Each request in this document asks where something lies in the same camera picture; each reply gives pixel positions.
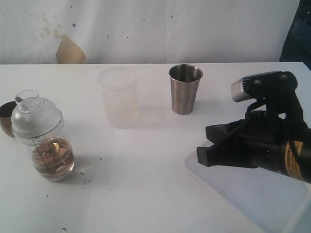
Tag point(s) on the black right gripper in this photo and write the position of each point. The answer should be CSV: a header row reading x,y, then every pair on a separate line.
x,y
256,141

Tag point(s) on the stainless steel cup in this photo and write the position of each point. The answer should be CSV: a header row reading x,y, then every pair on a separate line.
x,y
185,80

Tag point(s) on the brown wooden pieces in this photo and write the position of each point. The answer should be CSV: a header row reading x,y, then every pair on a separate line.
x,y
53,159

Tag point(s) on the clear measuring shaker cup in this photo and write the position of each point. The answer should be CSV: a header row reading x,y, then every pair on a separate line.
x,y
30,143

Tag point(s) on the clear plastic dome lid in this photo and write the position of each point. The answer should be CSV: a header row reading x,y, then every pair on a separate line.
x,y
34,115

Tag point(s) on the brown wooden cup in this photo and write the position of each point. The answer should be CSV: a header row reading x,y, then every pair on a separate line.
x,y
5,118

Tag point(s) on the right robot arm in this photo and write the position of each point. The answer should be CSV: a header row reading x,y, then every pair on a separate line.
x,y
297,154

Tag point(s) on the white plastic tray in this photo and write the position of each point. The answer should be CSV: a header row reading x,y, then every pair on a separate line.
x,y
273,202

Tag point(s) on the frosted plastic tall container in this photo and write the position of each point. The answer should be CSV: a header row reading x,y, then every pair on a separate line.
x,y
118,88

